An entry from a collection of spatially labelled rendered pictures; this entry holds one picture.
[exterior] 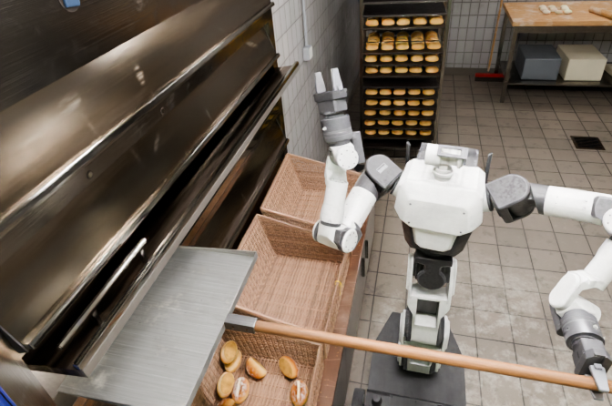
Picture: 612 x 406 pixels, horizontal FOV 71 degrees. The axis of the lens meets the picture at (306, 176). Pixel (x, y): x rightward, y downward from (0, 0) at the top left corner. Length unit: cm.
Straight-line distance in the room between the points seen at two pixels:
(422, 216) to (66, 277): 101
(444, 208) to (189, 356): 86
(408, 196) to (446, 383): 122
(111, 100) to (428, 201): 96
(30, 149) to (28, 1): 30
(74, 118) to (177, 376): 69
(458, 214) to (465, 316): 152
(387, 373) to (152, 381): 138
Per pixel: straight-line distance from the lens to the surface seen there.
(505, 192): 144
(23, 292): 112
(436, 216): 144
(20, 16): 107
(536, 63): 542
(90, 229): 122
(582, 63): 553
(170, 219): 137
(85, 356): 108
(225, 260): 151
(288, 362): 186
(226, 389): 186
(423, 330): 192
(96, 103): 121
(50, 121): 112
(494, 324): 289
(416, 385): 238
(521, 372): 126
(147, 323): 141
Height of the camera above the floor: 221
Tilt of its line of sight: 34 degrees down
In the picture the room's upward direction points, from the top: 5 degrees counter-clockwise
